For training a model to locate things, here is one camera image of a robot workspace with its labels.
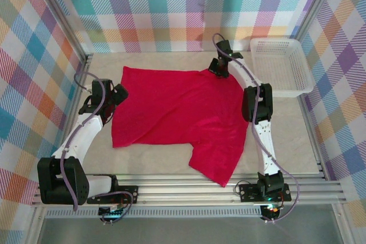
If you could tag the white plastic basket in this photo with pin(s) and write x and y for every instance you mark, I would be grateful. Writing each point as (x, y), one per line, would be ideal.
(281, 93)

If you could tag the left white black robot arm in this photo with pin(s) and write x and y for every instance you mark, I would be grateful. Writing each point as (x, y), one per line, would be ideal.
(83, 138)

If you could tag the aluminium side rail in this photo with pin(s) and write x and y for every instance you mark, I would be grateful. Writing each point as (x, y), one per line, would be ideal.
(71, 118)
(315, 141)

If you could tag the aluminium mounting rail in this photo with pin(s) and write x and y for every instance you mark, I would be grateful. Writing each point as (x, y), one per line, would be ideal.
(186, 191)

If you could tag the aluminium upright post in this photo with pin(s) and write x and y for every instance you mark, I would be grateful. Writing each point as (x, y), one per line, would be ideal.
(315, 4)
(68, 21)

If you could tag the aluminium frame leg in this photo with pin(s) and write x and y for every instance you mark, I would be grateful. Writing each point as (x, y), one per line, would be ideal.
(344, 227)
(35, 227)

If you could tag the red t-shirt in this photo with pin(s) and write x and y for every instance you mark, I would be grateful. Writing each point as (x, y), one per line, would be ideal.
(177, 107)

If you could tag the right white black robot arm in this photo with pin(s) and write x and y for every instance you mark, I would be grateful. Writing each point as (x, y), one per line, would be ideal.
(264, 141)

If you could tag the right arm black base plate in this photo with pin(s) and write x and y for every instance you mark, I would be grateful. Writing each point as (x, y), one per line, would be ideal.
(247, 192)

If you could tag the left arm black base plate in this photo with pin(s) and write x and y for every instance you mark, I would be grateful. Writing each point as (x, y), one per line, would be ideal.
(130, 192)

